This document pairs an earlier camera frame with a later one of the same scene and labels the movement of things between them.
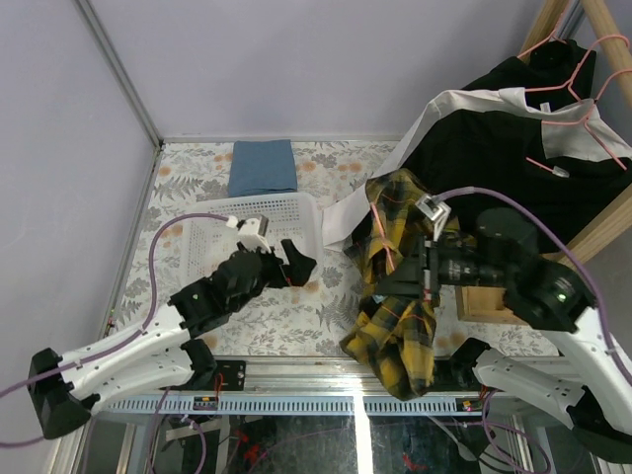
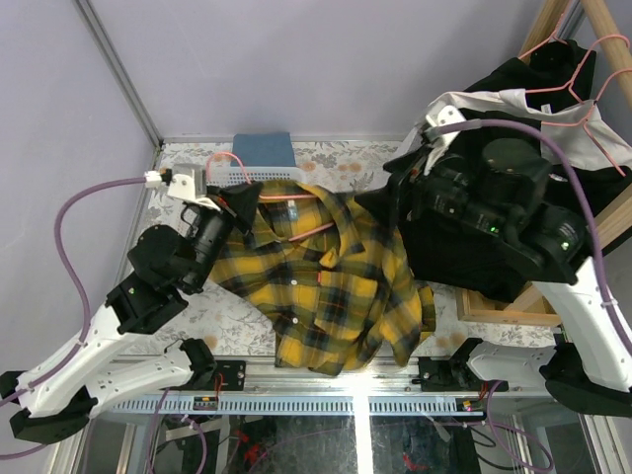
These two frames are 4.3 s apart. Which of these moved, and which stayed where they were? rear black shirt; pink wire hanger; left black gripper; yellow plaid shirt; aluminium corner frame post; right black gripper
Moved: left black gripper; pink wire hanger; yellow plaid shirt; right black gripper
Stayed: rear black shirt; aluminium corner frame post
